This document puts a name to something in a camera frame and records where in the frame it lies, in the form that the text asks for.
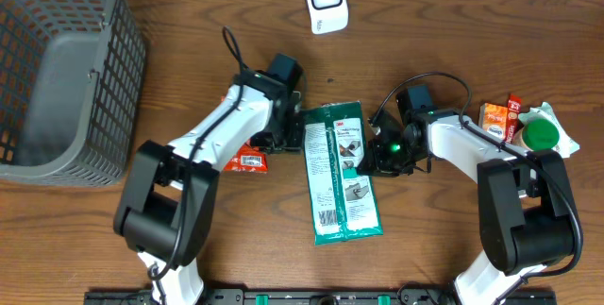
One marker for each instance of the white barcode scanner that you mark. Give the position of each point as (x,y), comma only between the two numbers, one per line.
(327,16)

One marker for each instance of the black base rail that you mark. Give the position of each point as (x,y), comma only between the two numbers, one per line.
(330,297)

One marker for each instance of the grey plastic mesh basket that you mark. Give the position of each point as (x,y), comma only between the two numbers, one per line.
(71,79)

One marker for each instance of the red snack bag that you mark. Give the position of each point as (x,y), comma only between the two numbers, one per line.
(248,159)

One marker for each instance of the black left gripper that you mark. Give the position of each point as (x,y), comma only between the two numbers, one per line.
(270,144)

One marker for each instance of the orange stick sachet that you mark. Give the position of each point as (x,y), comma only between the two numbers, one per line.
(514,108)

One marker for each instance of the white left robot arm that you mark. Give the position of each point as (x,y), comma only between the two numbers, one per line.
(166,207)

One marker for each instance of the green lid jar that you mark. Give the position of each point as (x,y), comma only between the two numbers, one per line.
(538,134)

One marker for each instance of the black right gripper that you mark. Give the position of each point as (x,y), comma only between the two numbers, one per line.
(377,161)

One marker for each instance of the small orange white box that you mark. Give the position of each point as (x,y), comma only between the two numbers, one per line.
(493,119)

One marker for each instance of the white teal wipes packet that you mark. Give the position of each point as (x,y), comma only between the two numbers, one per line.
(566,145)

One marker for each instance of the green 3M cloth package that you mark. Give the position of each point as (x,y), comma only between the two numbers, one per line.
(342,201)

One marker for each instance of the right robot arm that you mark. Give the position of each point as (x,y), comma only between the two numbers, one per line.
(528,221)

